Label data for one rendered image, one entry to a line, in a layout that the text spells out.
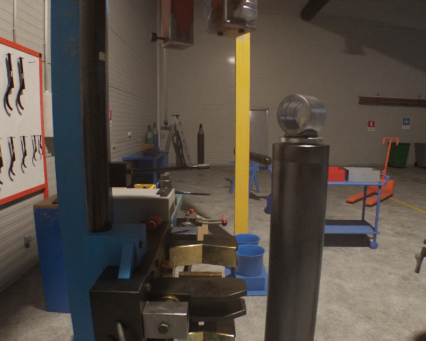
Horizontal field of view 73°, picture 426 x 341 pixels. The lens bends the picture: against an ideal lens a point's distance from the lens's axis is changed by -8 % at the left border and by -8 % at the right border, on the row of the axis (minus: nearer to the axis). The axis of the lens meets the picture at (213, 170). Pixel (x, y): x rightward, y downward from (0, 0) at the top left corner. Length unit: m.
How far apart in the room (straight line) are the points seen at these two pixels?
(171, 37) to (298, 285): 1.08
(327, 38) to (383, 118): 3.87
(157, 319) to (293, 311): 0.56
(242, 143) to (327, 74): 9.41
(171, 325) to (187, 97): 11.22
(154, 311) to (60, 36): 0.98
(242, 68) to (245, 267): 2.20
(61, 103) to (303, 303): 1.17
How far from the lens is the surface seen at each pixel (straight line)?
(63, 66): 1.24
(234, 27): 1.02
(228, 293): 1.06
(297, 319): 1.34
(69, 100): 1.22
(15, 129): 3.57
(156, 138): 10.05
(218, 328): 1.71
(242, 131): 3.69
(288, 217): 1.16
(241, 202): 3.80
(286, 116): 1.23
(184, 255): 1.45
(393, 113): 13.92
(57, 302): 2.96
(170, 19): 1.35
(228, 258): 1.45
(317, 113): 1.17
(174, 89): 12.03
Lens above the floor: 1.54
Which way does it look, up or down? 8 degrees down
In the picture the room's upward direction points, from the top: straight up
